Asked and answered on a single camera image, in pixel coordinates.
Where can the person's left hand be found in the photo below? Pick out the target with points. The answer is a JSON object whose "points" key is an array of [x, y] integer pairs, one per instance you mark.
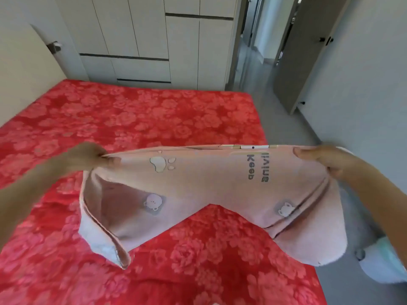
{"points": [[86, 158]]}

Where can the white wardrobe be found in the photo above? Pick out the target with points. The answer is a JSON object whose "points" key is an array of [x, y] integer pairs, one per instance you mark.
{"points": [[146, 35]]}

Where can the person's right hand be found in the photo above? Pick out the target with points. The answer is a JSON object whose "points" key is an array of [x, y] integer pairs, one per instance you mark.
{"points": [[327, 159]]}

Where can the pink bear print bedsheet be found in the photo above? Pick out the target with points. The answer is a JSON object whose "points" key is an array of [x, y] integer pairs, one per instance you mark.
{"points": [[210, 181]]}

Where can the red floral mattress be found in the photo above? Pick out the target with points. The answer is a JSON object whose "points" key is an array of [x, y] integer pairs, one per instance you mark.
{"points": [[146, 111]]}

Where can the person's left forearm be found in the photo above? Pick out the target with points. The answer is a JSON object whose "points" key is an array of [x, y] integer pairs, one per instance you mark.
{"points": [[28, 193]]}

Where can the grey lidded trash can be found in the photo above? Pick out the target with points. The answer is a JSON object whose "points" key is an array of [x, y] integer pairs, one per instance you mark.
{"points": [[381, 263]]}

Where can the person's right forearm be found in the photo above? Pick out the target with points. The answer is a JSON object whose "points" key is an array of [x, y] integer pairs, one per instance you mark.
{"points": [[381, 200]]}

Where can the grey door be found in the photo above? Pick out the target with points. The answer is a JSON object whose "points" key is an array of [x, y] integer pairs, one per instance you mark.
{"points": [[311, 47]]}

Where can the black wall socket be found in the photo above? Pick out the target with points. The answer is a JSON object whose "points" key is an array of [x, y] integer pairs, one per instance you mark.
{"points": [[53, 46]]}

